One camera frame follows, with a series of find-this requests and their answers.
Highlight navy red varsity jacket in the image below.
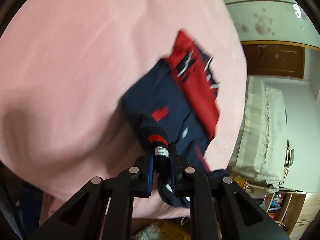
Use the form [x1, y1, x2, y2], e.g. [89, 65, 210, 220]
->
[121, 31, 220, 208]

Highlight wooden bookshelf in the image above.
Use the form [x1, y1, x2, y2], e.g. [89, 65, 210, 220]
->
[261, 191, 319, 239]

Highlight dark wooden door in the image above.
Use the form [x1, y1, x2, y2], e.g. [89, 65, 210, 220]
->
[242, 42, 305, 79]

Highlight pink plush bed blanket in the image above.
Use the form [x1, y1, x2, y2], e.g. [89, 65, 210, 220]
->
[1, 0, 246, 220]

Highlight floral wardrobe doors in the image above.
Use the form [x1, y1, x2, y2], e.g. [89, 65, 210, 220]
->
[224, 0, 319, 48]

